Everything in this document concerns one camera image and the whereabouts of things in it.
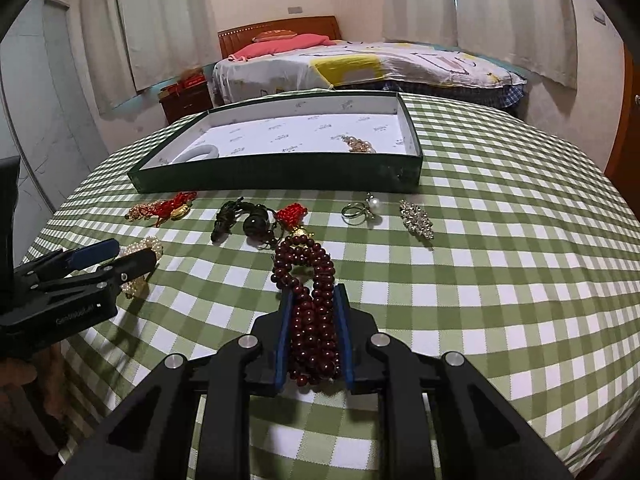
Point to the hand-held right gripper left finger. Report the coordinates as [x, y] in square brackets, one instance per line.
[285, 342]

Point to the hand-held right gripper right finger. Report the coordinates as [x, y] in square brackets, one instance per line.
[346, 342]

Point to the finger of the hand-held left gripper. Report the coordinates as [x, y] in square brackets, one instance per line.
[92, 253]
[135, 264]

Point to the dark green jade pendant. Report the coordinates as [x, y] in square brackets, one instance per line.
[225, 220]

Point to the red knot gold figure charm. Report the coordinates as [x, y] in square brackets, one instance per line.
[290, 214]

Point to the white bangle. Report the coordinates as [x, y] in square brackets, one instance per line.
[200, 151]

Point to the crystal brooch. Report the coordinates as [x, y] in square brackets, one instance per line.
[416, 219]

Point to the green box with white lining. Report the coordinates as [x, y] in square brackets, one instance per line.
[280, 130]

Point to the grey wardrobe door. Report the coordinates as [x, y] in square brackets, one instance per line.
[45, 100]

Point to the wooden nightstand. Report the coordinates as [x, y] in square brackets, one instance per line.
[187, 102]

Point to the red box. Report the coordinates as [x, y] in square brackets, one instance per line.
[192, 80]

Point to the white curtain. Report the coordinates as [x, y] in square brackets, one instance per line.
[515, 20]
[167, 20]
[102, 35]
[420, 0]

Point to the pink pillow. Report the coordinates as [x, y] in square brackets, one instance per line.
[280, 46]

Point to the orange pillow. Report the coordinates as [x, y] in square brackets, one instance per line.
[272, 35]

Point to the blue plaid sheet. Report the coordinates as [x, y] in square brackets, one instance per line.
[465, 94]

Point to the wooden bed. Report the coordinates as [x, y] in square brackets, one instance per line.
[280, 25]

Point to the printed bedsheet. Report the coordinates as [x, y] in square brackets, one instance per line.
[400, 62]

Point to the wooden door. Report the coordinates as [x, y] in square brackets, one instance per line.
[625, 125]

